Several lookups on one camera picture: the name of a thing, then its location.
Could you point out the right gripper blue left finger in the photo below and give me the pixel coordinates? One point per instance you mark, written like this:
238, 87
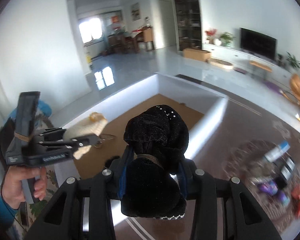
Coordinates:
127, 158

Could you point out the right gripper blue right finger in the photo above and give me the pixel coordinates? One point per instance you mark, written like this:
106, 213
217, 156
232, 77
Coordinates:
183, 177

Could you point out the cream knitted duck toy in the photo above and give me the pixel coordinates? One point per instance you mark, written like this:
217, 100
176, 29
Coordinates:
93, 124

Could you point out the purple butterfly toy wand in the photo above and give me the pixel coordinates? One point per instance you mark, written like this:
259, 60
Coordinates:
272, 190

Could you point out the black rectangular box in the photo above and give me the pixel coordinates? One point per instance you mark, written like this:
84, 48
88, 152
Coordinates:
286, 170

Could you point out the blue left sleeve forearm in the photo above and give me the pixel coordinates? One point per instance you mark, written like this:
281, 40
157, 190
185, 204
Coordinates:
7, 214

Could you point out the white walled sorting box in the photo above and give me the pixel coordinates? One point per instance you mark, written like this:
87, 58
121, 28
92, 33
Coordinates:
204, 129

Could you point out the person's left hand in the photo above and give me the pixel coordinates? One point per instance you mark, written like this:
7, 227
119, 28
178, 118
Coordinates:
12, 192

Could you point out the blue white carton box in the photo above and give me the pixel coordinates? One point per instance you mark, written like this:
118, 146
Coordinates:
277, 152

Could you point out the wooden dining table set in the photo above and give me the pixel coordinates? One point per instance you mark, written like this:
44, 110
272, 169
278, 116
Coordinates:
124, 41

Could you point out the round cat scratcher pad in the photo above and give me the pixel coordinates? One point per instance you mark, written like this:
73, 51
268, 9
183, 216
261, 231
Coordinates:
220, 63

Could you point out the cardboard box on floor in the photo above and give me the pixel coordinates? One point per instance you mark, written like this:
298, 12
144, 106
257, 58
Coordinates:
197, 54

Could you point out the purple floor mat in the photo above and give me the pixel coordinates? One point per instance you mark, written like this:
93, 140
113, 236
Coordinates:
275, 88

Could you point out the white tv console cabinet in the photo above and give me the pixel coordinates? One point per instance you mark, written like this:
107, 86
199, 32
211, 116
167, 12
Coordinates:
278, 75

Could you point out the small wooden bench table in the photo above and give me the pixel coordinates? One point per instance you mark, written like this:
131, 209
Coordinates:
262, 67

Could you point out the green potted plant left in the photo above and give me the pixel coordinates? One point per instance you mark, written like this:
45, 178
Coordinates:
227, 39

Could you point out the green potted plant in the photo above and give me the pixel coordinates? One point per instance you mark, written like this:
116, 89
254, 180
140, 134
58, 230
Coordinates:
227, 39
292, 61

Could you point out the red flower vase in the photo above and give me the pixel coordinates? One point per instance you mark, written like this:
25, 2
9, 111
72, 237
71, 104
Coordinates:
210, 33

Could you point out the dark tall display cabinet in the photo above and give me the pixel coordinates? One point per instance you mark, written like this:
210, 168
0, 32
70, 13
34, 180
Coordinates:
189, 25

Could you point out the black flat screen television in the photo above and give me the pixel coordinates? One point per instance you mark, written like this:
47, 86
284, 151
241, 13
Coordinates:
258, 43

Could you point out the green potted plant right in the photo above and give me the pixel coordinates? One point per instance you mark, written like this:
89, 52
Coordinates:
292, 61

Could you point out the framed wall painting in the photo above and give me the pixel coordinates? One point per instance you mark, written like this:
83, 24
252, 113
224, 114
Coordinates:
135, 11

